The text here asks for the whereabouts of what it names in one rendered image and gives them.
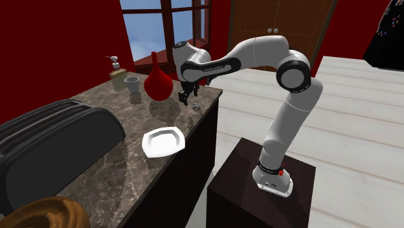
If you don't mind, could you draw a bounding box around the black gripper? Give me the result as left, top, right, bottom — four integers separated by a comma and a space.
178, 80, 200, 106

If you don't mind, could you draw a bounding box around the red long-necked vase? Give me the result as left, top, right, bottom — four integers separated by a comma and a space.
144, 51, 174, 102

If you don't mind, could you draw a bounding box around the white plate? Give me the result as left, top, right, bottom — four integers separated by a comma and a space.
141, 126, 186, 159

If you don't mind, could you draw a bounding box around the grey cup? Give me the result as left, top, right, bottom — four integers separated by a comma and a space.
124, 76, 140, 94

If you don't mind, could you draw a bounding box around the dark red framed window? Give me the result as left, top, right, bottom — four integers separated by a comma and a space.
119, 0, 213, 75

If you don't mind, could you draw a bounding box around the beige soap dispenser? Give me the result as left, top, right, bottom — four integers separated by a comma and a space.
105, 56, 128, 92

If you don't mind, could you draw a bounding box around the dark robot stand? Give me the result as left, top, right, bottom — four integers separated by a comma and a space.
206, 137, 317, 228

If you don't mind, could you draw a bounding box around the brown wooden double door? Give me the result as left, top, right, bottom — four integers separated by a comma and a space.
227, 0, 339, 73

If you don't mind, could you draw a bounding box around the black toaster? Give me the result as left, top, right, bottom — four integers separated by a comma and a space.
0, 99, 126, 218

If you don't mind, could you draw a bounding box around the brown wooden bowl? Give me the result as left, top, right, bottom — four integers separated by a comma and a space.
0, 196, 91, 228

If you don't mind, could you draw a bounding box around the black appliance with coloured marks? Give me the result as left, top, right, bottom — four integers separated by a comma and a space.
362, 0, 404, 72

